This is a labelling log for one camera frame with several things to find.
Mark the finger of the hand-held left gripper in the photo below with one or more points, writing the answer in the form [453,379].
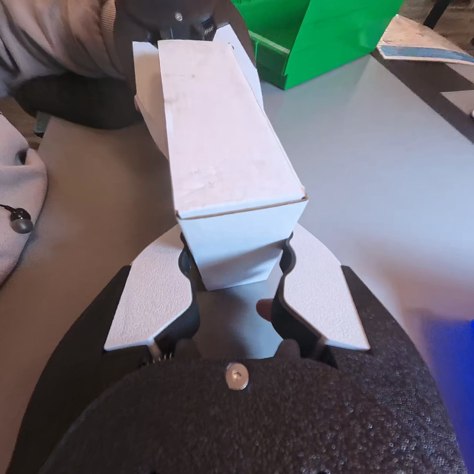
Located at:
[146,85]
[242,55]

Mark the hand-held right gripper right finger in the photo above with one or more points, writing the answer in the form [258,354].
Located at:
[322,296]

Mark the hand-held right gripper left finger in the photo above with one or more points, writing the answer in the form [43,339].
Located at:
[148,296]

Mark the white cardboard box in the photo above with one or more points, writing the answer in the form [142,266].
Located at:
[222,129]

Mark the person's right hand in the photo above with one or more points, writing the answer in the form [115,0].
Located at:
[264,310]

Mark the black office chair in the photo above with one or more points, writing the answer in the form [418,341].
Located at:
[81,103]

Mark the green plastic bin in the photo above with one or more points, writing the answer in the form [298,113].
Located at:
[326,37]

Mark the person's light hoodie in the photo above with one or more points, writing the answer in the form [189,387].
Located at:
[18,166]

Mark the blue plastic bin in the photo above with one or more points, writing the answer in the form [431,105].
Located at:
[455,370]

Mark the white and blue sheet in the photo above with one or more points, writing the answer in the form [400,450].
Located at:
[418,37]

